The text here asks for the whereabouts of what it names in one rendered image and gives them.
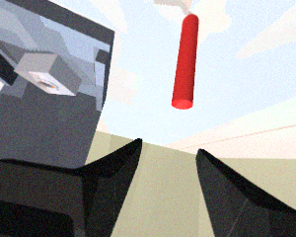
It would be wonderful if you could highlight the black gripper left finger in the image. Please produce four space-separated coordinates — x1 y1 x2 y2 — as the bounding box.
0 138 143 237

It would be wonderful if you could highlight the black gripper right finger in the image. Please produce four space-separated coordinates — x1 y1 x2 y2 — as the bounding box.
195 148 296 237

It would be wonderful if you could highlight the red peg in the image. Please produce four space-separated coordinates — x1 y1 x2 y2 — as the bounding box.
172 14 199 110

